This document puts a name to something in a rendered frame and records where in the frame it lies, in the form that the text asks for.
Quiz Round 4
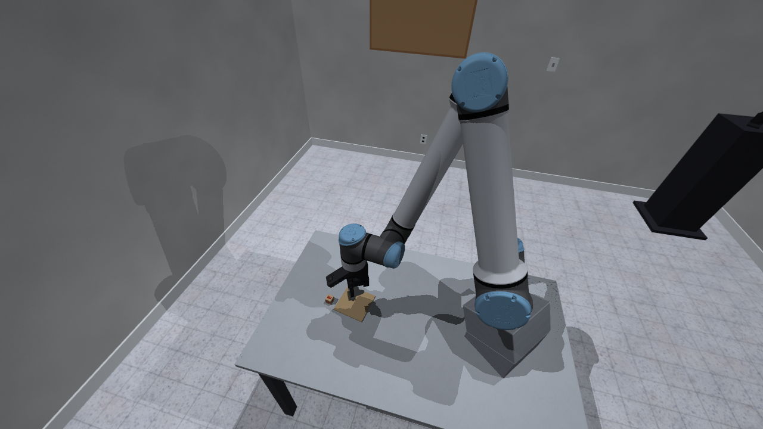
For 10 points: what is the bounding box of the tan flat mat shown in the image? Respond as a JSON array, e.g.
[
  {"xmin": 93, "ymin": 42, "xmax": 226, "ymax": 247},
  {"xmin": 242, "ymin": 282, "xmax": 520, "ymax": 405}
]
[{"xmin": 333, "ymin": 287, "xmax": 375, "ymax": 322}]

